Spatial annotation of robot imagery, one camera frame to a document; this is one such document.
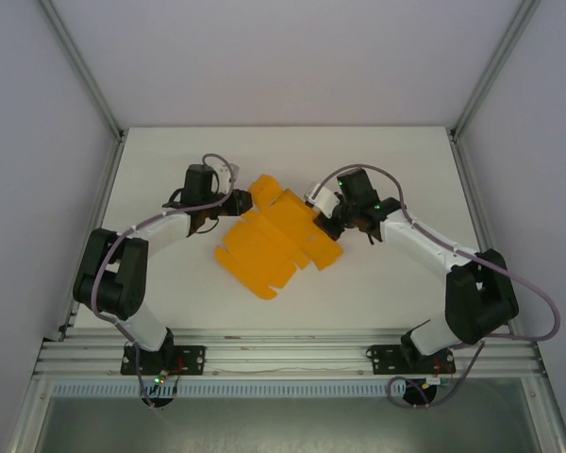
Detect orange paper box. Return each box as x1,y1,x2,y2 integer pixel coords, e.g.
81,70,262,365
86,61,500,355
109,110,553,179
214,173,344,302

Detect grey metal sheet panel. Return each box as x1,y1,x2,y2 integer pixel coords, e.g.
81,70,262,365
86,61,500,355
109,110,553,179
8,394,566,453

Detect aluminium side rail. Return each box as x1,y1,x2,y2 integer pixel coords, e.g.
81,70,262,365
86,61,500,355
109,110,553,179
450,131,518,341
56,134,126,342

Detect aluminium mounting rail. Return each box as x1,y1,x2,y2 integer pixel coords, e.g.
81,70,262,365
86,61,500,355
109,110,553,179
32,328,547,378

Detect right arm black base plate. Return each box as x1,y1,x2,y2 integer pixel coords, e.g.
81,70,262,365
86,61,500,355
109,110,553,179
366,344,455,378

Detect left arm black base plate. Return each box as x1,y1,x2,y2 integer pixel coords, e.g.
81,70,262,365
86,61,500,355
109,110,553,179
120,344,207,378

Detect grey slotted cable duct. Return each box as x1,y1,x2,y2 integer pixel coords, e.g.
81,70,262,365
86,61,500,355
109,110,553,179
50,381,537,399

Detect aluminium frame post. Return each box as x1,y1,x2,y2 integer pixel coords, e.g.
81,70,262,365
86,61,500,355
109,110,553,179
38,0,125,143
449,0,543,141

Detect black round cable grommet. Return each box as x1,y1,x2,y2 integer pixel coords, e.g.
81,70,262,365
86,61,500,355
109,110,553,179
402,379,438,408
141,394,175,410

